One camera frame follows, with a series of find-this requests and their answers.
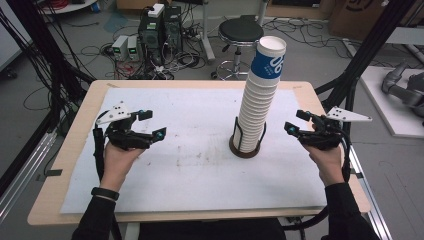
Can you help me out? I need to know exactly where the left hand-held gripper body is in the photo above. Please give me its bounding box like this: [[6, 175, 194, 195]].
[[95, 101, 155, 152]]

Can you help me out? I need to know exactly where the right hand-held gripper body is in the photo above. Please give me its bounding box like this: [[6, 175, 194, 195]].
[[297, 105, 373, 152]]

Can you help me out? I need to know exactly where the stack of paper cups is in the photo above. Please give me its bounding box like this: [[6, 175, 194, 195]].
[[232, 35, 288, 154]]

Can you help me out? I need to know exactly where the black wire cup holder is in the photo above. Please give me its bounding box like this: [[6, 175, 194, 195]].
[[228, 116, 268, 160]]

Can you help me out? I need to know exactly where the person's left hand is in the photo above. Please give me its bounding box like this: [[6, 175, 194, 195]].
[[99, 141, 146, 193]]

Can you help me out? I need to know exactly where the person's right hand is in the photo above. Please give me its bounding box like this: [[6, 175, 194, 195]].
[[301, 143, 346, 188]]

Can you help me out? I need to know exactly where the white foam mat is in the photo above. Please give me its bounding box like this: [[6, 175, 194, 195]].
[[59, 87, 329, 215]]

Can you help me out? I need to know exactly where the wooden table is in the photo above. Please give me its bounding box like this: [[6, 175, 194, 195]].
[[27, 79, 372, 227]]

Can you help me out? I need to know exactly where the black wristband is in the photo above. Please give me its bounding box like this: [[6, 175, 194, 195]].
[[90, 186, 120, 202]]

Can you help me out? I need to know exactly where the grey power supply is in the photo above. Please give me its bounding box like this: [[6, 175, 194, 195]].
[[111, 34, 130, 62], [126, 35, 142, 62]]

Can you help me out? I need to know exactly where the white platform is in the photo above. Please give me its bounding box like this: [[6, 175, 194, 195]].
[[359, 65, 424, 140]]

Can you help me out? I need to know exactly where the black computer tower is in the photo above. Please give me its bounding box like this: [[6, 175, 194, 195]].
[[137, 13, 167, 67], [163, 5, 185, 56]]

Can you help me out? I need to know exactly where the white box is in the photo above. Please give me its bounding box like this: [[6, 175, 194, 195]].
[[146, 3, 166, 19]]

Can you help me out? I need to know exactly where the black round stool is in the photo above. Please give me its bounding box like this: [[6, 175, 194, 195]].
[[210, 14, 266, 81]]

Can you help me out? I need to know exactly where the cardboard box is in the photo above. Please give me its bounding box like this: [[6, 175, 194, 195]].
[[327, 0, 424, 42]]

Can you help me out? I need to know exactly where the white round table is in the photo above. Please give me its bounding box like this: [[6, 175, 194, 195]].
[[39, 0, 98, 15]]

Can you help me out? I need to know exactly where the black gripper strap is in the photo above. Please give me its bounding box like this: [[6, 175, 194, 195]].
[[92, 123, 108, 183]]

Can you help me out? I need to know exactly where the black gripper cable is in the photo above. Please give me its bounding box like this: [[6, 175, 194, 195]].
[[337, 128, 355, 184]]

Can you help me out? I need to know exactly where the aluminium rail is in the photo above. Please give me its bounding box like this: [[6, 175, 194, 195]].
[[346, 146, 394, 240], [0, 129, 58, 222]]

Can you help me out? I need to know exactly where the black frame post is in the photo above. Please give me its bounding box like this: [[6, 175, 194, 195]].
[[314, 0, 418, 134]]

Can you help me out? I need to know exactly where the black cable bundle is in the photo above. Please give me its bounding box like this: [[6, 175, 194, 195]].
[[0, 0, 97, 134]]

